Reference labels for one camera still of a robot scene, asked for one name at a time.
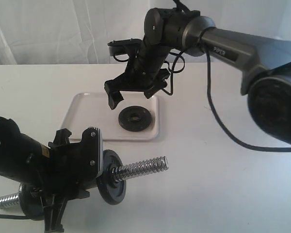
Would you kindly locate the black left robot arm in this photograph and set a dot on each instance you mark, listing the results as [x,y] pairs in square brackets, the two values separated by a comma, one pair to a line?
[15,148]

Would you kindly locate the white rectangular tray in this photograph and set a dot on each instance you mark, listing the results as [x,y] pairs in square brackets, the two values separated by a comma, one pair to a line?
[92,110]

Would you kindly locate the chrome threaded dumbbell bar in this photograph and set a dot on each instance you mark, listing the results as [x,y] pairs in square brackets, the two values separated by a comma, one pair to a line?
[122,173]

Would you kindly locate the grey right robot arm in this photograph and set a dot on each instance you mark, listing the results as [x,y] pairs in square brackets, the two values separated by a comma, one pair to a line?
[265,64]

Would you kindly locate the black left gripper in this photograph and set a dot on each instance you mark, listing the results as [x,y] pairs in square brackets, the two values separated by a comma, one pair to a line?
[60,174]

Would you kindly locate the mounted black weight plate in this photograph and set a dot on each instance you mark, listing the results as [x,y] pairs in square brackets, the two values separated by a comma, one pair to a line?
[30,203]
[112,191]

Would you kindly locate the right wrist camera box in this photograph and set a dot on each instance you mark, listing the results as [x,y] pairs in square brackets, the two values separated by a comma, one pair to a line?
[121,47]

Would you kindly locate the white backdrop curtain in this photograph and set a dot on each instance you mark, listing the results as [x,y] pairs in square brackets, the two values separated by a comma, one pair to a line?
[77,31]

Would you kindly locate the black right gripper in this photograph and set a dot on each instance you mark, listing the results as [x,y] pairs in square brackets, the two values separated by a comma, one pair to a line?
[142,74]

